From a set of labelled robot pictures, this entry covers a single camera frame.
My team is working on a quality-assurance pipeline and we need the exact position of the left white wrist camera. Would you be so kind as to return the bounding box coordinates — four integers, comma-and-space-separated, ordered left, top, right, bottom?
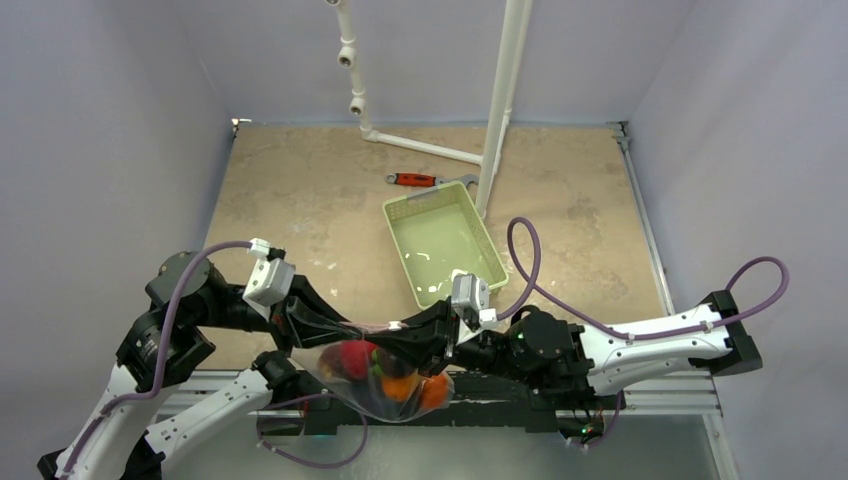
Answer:
242, 238, 296, 311

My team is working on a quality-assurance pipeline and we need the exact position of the dark red toy apple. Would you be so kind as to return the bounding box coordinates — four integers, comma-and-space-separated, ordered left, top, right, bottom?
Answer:
318, 346, 344, 380

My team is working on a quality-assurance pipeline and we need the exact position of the orange toy pumpkin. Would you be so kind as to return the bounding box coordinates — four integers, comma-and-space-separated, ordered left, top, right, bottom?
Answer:
381, 375, 419, 403

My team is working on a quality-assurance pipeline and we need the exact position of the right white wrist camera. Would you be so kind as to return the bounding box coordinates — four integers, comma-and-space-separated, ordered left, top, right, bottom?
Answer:
450, 273, 498, 332

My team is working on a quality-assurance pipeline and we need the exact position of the light green plastic basket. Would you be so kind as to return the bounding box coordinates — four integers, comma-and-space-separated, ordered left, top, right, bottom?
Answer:
382, 181, 509, 310

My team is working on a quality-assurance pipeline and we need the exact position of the clear zip top bag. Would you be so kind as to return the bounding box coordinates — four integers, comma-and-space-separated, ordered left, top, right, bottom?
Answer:
275, 309, 433, 421

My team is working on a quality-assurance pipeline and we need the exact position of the white pvc pipe frame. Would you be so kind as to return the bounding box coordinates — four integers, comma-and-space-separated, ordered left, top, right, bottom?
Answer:
325, 0, 533, 216

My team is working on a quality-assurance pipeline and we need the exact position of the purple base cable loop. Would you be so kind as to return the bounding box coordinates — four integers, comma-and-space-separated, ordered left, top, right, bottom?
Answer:
254, 392, 369, 470

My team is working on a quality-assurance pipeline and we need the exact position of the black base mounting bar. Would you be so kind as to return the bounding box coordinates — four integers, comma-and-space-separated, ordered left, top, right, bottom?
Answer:
259, 371, 627, 440

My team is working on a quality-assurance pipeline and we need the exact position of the pink toy peach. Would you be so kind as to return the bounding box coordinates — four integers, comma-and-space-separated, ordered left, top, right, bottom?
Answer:
420, 372, 453, 410

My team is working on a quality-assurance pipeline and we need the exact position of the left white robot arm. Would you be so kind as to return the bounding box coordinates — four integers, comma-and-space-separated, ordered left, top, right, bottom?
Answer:
37, 239, 349, 479

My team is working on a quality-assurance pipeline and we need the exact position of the aluminium rail frame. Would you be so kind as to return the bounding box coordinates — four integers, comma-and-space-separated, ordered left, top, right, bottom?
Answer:
607, 121, 739, 479

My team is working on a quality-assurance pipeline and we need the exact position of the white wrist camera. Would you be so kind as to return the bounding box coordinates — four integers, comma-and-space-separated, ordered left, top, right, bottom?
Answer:
450, 273, 498, 332
242, 238, 296, 311

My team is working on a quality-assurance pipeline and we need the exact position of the red toy tomato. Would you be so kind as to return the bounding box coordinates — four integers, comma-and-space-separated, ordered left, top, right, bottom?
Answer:
339, 340, 377, 381

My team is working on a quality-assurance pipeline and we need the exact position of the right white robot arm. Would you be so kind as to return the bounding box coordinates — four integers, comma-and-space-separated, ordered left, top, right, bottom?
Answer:
364, 291, 763, 407

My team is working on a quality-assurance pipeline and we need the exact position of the red handled adjustable wrench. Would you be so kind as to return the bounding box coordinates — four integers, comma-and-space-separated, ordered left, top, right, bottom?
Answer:
385, 172, 479, 188

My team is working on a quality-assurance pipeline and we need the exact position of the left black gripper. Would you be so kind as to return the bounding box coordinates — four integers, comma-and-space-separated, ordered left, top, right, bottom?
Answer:
192, 263, 364, 355

